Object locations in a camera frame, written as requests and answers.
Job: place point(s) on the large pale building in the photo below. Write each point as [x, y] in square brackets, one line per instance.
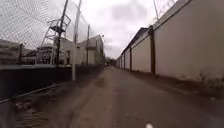
[94, 50]

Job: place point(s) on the brown dirt road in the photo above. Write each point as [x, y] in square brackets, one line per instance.
[130, 100]

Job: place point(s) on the pale street lamp pole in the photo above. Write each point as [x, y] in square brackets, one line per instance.
[75, 46]

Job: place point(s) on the metal lattice tower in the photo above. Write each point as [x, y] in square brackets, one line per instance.
[52, 36]

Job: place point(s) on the robot's own part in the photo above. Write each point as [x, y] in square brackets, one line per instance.
[149, 126]

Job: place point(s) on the low grey building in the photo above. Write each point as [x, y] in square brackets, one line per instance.
[40, 55]

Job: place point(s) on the long pale wall, brown posts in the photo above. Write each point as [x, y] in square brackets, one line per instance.
[190, 43]

